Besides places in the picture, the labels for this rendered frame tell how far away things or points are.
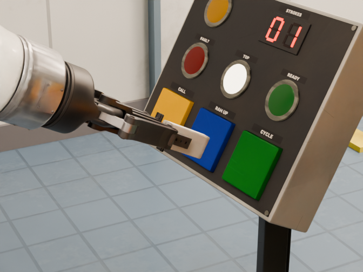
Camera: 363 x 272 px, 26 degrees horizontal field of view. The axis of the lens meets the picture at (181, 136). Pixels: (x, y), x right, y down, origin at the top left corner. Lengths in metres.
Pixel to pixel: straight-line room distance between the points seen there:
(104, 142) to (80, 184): 0.41
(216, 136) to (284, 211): 0.16
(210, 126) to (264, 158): 0.12
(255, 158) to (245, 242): 1.76
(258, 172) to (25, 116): 0.36
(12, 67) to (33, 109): 0.05
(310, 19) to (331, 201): 2.08
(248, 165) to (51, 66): 0.36
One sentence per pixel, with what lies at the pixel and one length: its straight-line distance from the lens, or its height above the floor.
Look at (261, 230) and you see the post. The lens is 1.28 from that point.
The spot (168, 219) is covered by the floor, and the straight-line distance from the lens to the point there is 2.93.
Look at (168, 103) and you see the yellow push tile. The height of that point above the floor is 1.03.
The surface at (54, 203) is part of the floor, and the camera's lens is 3.07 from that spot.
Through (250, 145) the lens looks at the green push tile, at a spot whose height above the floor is 1.03.
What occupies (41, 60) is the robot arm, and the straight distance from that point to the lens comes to 0.80.
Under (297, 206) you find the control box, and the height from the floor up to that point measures 0.97.
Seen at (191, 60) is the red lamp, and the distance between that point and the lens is 1.20.
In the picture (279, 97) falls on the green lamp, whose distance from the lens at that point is 1.06.
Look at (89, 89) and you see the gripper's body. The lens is 0.84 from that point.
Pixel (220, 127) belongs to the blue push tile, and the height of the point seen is 1.03.
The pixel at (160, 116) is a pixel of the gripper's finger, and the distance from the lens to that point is 0.95.
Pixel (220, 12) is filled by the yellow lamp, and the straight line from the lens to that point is 1.20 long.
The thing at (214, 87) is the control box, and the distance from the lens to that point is 1.15.
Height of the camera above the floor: 1.47
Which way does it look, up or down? 24 degrees down
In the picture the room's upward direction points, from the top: straight up
